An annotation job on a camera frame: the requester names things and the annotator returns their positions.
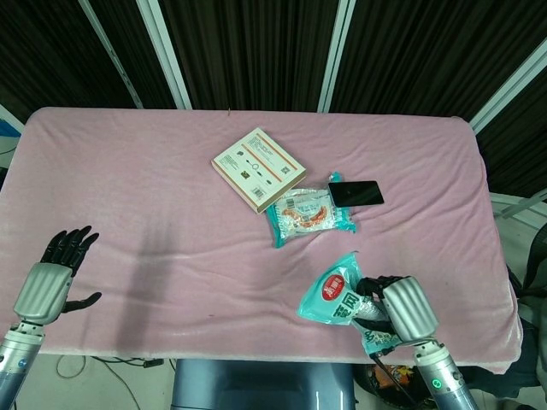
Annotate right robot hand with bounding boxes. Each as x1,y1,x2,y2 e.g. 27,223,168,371
351,274,440,346

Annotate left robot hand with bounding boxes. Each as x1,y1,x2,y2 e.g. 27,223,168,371
12,225,103,326

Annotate blue-green cleaning cloth package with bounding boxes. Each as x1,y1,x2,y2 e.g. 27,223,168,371
297,250,405,358

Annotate orange snack packet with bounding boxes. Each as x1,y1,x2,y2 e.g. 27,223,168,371
362,362,416,390

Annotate black smartphone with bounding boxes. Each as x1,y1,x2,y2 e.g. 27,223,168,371
327,179,385,208

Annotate black bag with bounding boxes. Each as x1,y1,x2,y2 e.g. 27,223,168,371
463,225,547,410

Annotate clear snack pack teal edges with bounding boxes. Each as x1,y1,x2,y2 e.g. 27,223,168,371
265,171,358,249

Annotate pink fleece table cloth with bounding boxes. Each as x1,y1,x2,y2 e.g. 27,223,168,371
0,106,523,375

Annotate grey metal bars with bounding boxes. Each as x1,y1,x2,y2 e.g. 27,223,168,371
490,190,547,220

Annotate blue and white board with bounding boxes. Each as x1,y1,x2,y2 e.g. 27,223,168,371
0,103,25,144

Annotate white flat cardboard box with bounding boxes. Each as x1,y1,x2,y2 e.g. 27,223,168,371
212,126,308,214

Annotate black ribbed curtain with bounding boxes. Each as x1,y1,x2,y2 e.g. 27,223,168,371
0,0,177,126
160,0,344,113
331,0,547,125

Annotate black cable at right wrist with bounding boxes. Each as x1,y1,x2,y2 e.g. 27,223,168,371
370,344,422,409

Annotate black floor cables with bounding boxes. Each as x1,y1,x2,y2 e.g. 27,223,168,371
55,353,174,382

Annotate white frame post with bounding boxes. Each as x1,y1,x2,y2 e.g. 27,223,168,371
317,0,357,114
467,40,547,134
136,0,192,110

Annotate thin white frame strip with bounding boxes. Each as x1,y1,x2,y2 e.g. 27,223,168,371
78,0,144,108

